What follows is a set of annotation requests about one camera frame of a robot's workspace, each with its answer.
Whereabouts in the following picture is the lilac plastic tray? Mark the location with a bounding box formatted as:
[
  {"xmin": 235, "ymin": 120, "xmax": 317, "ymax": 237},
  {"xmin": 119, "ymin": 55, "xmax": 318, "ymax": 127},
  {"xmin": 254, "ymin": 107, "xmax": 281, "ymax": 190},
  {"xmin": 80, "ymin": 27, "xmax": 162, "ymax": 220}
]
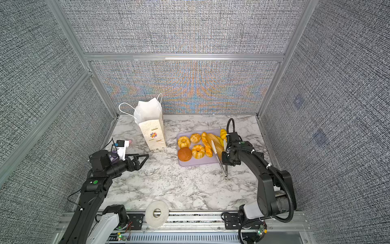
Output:
[{"xmin": 176, "ymin": 128, "xmax": 221, "ymax": 167}]

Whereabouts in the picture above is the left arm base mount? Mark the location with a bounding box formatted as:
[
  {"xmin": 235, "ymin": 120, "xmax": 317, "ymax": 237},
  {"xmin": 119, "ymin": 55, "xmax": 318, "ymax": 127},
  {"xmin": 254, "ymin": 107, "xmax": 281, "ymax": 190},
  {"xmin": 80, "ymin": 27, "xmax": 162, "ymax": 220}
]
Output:
[{"xmin": 101, "ymin": 204, "xmax": 145, "ymax": 232}]

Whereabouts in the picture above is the yellow ridged fake loaf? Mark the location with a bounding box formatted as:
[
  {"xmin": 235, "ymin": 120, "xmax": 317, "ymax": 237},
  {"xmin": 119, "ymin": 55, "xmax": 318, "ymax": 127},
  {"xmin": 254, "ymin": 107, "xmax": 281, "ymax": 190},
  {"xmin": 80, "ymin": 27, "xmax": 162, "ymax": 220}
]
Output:
[{"xmin": 220, "ymin": 129, "xmax": 227, "ymax": 140}]

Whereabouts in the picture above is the white tape roll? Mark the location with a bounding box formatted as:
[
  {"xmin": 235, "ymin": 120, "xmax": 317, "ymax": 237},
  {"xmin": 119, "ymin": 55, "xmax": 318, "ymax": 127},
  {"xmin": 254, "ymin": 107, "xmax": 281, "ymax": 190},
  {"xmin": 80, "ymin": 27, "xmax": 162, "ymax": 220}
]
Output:
[{"xmin": 145, "ymin": 201, "xmax": 169, "ymax": 228}]

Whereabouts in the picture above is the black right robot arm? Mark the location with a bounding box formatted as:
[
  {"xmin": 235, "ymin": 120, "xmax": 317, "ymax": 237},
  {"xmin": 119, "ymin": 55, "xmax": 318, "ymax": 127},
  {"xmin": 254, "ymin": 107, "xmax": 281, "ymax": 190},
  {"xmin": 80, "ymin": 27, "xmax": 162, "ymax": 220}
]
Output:
[{"xmin": 221, "ymin": 132, "xmax": 297, "ymax": 225}]

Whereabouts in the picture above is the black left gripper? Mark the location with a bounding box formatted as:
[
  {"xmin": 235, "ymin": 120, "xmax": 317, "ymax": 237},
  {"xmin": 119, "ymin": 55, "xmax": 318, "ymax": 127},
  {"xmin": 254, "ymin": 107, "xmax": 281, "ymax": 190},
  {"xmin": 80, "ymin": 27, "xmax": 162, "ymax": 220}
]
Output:
[{"xmin": 107, "ymin": 153, "xmax": 149, "ymax": 179}]

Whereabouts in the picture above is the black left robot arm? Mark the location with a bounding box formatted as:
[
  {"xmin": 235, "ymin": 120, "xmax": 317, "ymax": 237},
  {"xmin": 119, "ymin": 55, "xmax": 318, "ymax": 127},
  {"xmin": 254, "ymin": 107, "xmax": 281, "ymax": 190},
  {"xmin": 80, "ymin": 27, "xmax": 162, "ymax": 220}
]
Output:
[{"xmin": 60, "ymin": 149, "xmax": 149, "ymax": 244}]

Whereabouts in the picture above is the long orange fake baguette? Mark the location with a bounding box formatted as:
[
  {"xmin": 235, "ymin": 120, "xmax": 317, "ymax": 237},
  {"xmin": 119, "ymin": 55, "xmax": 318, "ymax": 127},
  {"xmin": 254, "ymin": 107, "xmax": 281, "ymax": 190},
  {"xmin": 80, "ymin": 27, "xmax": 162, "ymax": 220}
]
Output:
[{"xmin": 201, "ymin": 132, "xmax": 213, "ymax": 158}]

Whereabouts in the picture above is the purple toy garden fork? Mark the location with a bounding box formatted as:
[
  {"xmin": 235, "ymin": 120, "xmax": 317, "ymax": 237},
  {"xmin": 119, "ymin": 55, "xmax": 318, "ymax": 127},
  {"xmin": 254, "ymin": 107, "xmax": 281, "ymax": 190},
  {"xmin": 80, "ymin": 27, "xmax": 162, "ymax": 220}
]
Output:
[{"xmin": 109, "ymin": 139, "xmax": 134, "ymax": 159}]

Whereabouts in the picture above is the white printed paper bag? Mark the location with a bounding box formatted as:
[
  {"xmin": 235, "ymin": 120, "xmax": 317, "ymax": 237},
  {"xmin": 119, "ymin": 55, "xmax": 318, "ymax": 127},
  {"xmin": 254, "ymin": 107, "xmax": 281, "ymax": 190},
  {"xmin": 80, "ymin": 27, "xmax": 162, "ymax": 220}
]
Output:
[{"xmin": 118, "ymin": 93, "xmax": 167, "ymax": 150}]

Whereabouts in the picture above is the orange brown fake bread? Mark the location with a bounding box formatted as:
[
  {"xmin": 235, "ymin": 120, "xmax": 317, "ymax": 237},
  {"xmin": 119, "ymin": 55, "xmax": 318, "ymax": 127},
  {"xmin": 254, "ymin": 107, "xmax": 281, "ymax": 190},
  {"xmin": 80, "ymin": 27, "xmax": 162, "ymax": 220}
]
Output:
[{"xmin": 177, "ymin": 147, "xmax": 192, "ymax": 162}]

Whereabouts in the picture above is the pale yellow fake bun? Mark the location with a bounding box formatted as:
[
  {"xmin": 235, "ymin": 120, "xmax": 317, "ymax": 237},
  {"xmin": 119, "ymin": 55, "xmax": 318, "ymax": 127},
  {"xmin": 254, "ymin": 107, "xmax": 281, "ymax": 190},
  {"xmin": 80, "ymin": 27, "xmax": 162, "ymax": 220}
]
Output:
[{"xmin": 190, "ymin": 133, "xmax": 201, "ymax": 144}]

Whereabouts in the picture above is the large golden fake loaf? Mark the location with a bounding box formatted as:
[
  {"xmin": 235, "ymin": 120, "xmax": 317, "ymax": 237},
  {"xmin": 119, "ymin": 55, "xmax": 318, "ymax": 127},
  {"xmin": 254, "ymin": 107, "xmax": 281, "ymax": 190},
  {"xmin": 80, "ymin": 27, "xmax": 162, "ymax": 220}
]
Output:
[{"xmin": 206, "ymin": 133, "xmax": 224, "ymax": 160}]

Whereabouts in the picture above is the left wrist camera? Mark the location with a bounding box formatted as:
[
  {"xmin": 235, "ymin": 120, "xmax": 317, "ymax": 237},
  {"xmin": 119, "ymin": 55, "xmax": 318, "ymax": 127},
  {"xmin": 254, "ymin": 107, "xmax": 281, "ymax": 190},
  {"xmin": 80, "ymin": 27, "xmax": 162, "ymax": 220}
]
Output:
[{"xmin": 114, "ymin": 139, "xmax": 129, "ymax": 161}]

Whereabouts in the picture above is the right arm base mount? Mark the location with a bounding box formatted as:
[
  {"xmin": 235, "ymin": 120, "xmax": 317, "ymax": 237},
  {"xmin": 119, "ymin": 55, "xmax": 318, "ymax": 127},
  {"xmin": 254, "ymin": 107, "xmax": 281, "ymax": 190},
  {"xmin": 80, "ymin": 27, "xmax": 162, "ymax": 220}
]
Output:
[{"xmin": 221, "ymin": 205, "xmax": 268, "ymax": 244}]

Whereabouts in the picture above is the yellow bundt fake bread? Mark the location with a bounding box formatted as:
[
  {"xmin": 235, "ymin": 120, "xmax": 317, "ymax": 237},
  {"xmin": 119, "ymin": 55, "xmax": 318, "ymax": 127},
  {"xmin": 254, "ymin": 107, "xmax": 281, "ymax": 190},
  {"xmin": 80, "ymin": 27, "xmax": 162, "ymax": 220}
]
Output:
[{"xmin": 177, "ymin": 136, "xmax": 191, "ymax": 149}]

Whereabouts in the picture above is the aluminium front rail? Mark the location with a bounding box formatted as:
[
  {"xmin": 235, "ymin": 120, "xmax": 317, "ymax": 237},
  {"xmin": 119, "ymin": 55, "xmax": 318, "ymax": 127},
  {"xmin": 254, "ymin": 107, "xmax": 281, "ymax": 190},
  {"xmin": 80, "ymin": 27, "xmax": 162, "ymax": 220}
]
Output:
[{"xmin": 51, "ymin": 209, "xmax": 317, "ymax": 244}]

